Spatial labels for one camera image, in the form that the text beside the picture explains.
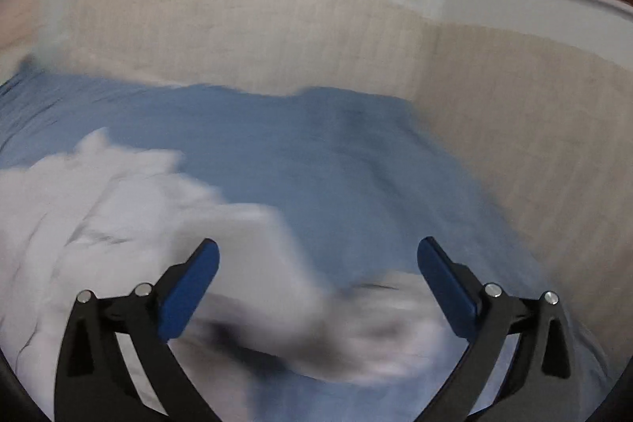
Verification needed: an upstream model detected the white garment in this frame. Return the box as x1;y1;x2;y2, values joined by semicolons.
0;128;478;422

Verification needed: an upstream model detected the blue bed sheet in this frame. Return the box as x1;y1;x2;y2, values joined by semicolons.
0;61;559;422

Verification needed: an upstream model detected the pale pink cloth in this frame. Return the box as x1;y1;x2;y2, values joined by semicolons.
0;0;67;57

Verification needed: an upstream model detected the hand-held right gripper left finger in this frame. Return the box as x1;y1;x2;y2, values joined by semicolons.
53;238;221;422

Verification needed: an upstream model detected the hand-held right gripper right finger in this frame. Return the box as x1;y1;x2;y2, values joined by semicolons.
417;237;574;422

